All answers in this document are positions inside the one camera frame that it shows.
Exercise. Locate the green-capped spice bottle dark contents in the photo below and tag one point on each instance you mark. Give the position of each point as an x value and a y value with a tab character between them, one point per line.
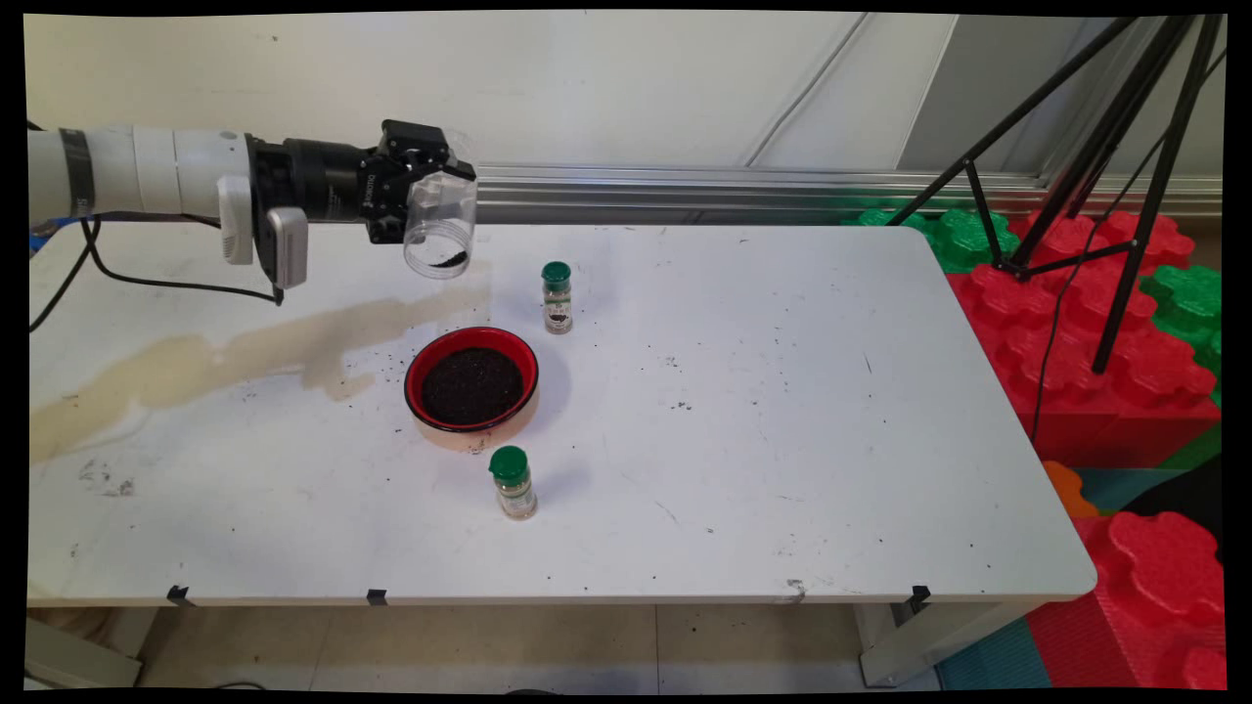
558	303

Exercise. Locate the clear plastic jar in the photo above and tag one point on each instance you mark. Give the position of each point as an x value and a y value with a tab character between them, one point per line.
440	215

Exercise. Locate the green foam block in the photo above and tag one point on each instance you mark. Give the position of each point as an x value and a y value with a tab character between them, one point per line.
1188	298
963	240

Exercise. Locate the orange foam piece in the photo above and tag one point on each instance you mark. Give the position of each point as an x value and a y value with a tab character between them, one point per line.
1066	489

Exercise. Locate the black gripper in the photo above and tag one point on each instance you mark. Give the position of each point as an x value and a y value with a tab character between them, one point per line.
333	181

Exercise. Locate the blue foam piece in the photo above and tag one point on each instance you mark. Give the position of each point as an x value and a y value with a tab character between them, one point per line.
44	240

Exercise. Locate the black tripod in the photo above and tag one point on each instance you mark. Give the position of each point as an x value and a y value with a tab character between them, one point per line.
1115	127

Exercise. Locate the black seeds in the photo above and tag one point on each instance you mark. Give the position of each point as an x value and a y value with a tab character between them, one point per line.
450	260

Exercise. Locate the teal floor mat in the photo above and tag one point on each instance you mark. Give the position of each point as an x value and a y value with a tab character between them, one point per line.
998	660

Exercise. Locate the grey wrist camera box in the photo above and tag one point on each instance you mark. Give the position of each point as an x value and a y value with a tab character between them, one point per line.
287	244

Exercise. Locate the black seed heap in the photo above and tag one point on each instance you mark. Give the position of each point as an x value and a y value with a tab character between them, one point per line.
471	386

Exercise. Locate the green-capped spice bottle pale contents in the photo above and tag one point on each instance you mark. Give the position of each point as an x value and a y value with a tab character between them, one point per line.
514	484

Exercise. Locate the aluminium wall rail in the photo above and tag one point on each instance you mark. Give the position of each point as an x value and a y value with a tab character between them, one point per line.
685	186

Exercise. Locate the red bowl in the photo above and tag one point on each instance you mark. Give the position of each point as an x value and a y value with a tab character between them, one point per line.
469	337

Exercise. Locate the white table leg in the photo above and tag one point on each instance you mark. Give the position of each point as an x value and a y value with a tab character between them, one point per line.
78	660
929	640

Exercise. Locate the large red foam block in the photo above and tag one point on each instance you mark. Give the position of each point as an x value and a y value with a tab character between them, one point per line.
1076	411

